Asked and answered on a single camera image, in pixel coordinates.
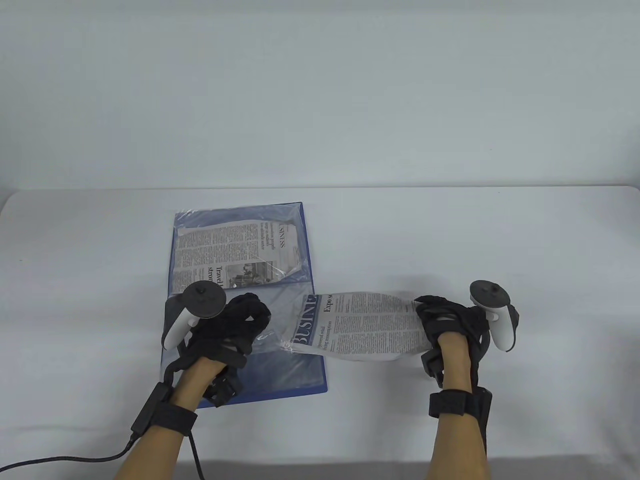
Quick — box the person's left hand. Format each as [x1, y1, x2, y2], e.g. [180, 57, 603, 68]
[180, 294, 273, 371]

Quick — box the person's right hand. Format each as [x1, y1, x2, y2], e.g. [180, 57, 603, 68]
[412, 296, 493, 361]

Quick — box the blue folder with clear sleeves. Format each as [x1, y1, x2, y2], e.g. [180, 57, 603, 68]
[159, 201, 331, 408]

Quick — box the newspaper with grey street photo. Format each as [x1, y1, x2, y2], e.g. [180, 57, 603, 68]
[171, 219, 307, 296]

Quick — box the newspaper with blue banner title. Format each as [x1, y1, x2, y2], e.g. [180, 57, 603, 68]
[280, 291, 431, 362]

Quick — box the person's right forearm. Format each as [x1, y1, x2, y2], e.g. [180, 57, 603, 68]
[430, 334, 493, 480]

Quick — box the person's left forearm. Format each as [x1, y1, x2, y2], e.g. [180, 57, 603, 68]
[115, 357, 228, 480]

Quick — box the right white grey controller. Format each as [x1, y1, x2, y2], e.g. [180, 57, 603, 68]
[469, 280, 520, 353]

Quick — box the white grey controller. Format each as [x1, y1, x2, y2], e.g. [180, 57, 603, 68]
[162, 281, 227, 351]
[469, 280, 520, 353]

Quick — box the left white grey controller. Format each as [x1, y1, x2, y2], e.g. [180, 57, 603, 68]
[162, 281, 227, 351]

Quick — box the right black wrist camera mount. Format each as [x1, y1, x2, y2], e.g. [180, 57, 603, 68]
[421, 350, 446, 388]

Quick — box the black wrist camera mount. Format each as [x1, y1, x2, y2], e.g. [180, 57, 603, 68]
[421, 350, 446, 388]
[202, 367, 243, 408]

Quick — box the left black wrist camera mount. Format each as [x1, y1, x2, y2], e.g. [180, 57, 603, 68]
[202, 367, 243, 408]

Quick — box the right black wrist strap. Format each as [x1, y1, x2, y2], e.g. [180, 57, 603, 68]
[429, 391, 476, 420]

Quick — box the black wrist strap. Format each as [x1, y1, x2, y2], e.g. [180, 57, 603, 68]
[150, 402, 198, 436]
[429, 391, 476, 420]

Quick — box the left black wrist strap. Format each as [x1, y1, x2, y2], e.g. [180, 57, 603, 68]
[150, 402, 198, 436]

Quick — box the black box on wrist strap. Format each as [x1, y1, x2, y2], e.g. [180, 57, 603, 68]
[472, 387, 494, 456]

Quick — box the black cable connector box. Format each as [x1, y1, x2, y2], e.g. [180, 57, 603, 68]
[130, 382, 173, 436]

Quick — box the black braided cable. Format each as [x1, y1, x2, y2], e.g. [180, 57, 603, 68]
[0, 435, 136, 468]
[187, 434, 206, 480]

